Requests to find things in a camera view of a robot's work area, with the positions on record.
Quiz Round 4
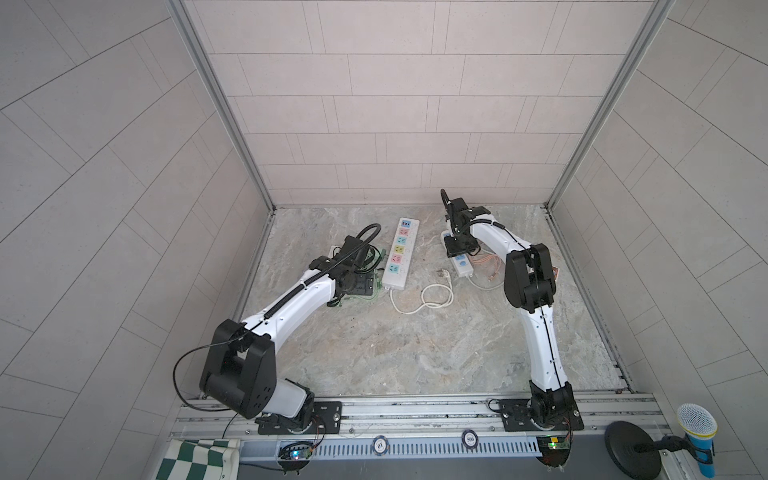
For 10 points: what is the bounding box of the short blue power strip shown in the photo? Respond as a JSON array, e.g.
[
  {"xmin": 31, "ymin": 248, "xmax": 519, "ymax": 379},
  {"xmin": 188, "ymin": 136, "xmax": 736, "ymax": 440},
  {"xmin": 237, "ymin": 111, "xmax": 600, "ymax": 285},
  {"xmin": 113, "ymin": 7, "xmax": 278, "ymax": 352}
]
[{"xmin": 442, "ymin": 230, "xmax": 474, "ymax": 278}]

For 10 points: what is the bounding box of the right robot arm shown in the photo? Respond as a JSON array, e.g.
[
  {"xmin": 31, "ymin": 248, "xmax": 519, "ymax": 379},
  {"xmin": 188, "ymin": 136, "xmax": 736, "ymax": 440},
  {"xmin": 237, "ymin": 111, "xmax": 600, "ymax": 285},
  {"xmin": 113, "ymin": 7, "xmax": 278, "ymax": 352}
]
[{"xmin": 440, "ymin": 190, "xmax": 583, "ymax": 430}]

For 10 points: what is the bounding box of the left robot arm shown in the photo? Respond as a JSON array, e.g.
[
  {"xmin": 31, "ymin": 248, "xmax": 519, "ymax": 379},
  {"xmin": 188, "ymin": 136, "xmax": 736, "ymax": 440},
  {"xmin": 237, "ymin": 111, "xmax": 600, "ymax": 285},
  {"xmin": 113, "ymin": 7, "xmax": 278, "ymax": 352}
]
[{"xmin": 199, "ymin": 224, "xmax": 380, "ymax": 432}]

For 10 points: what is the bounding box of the long multicolour power strip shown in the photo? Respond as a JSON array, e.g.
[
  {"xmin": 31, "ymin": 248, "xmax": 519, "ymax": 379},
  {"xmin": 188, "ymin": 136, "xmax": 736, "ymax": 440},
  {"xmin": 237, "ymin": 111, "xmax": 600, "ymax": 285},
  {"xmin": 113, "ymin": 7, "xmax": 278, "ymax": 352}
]
[{"xmin": 382, "ymin": 218, "xmax": 420, "ymax": 290}]

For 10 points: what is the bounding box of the green checkered cloth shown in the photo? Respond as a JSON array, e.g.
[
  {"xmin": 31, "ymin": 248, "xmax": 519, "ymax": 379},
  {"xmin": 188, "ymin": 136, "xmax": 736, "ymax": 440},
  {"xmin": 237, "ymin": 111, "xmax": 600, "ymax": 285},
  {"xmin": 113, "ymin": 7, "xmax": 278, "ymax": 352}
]
[{"xmin": 155, "ymin": 439, "xmax": 241, "ymax": 480}]

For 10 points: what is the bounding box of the black round microphone stand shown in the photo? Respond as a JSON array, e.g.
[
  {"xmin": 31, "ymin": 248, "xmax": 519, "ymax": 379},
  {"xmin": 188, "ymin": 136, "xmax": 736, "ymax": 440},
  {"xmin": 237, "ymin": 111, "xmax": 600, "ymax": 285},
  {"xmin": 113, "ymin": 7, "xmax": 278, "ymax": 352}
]
[{"xmin": 604, "ymin": 421, "xmax": 688, "ymax": 480}]

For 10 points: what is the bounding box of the blue toy microphone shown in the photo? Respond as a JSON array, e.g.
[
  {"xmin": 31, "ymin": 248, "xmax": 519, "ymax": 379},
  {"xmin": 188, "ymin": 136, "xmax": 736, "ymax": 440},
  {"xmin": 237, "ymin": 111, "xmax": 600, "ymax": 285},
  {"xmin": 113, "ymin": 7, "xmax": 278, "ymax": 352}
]
[{"xmin": 677, "ymin": 403, "xmax": 718, "ymax": 479}]

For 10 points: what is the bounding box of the green charging cable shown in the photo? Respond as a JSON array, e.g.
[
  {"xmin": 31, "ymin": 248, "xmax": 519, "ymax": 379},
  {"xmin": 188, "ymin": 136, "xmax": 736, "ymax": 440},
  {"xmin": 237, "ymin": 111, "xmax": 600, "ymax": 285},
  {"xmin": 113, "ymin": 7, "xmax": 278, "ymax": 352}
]
[{"xmin": 326, "ymin": 245, "xmax": 388, "ymax": 308}]

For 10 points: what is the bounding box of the white power strip cord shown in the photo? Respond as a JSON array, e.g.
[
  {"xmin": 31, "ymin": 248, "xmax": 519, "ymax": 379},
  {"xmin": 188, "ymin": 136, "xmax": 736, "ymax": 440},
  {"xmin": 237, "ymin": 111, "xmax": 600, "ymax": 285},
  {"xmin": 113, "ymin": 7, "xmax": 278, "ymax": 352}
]
[{"xmin": 388, "ymin": 268, "xmax": 487, "ymax": 316}]

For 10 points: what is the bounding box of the aluminium mounting rail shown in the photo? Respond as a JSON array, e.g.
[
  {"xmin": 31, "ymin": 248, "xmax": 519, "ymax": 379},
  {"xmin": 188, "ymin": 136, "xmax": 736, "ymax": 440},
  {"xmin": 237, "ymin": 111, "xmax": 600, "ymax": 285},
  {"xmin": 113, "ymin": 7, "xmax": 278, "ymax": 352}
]
[{"xmin": 170, "ymin": 391, "xmax": 671, "ymax": 440}]

